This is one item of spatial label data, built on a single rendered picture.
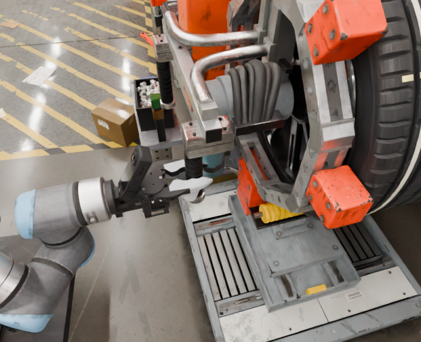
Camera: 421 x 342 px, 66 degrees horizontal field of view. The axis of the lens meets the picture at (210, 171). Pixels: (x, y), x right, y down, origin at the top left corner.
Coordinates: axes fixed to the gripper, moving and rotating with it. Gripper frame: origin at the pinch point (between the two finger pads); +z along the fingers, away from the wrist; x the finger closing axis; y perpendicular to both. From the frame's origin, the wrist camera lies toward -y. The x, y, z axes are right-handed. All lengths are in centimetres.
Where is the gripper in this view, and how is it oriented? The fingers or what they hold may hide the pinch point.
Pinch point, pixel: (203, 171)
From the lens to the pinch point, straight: 67.4
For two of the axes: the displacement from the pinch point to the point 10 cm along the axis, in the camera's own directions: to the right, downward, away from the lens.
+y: 0.0, 6.5, 7.6
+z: 9.6, -2.0, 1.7
